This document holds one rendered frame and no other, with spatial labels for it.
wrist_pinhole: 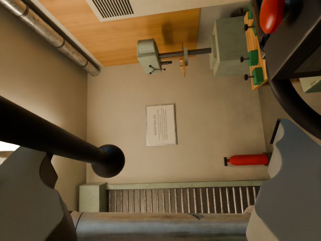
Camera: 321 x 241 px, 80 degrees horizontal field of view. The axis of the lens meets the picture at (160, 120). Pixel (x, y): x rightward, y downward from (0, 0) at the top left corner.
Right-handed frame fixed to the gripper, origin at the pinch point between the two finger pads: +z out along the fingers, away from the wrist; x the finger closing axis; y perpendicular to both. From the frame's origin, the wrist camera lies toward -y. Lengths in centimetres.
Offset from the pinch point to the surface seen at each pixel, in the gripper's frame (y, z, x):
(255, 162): 187, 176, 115
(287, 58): -1.6, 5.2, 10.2
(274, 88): 6.9, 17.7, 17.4
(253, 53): 33, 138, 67
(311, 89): 3.0, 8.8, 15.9
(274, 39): -2.5, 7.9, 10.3
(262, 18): -4.3, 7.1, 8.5
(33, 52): 38, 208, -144
